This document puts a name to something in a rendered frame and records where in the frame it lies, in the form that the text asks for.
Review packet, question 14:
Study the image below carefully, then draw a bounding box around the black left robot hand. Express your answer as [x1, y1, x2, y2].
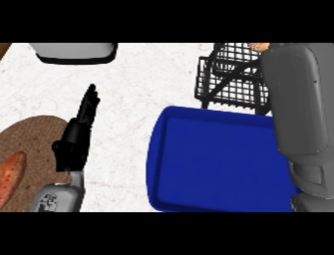
[50, 83, 102, 173]

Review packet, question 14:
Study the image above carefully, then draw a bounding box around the blue plastic tray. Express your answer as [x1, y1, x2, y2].
[145, 105, 302, 213]

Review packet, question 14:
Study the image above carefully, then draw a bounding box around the orange cupcake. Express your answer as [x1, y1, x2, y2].
[248, 43, 272, 53]

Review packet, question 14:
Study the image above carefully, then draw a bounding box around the brown round placemat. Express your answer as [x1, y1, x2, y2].
[0, 115, 72, 213]

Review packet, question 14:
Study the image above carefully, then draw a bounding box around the orange sweet potato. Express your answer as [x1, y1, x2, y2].
[0, 150, 28, 211]

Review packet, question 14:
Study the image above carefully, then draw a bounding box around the grey appliance with black base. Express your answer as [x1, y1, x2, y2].
[28, 43, 120, 66]

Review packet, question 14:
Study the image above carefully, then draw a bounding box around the black wire tiered basket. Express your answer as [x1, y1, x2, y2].
[192, 43, 274, 117]

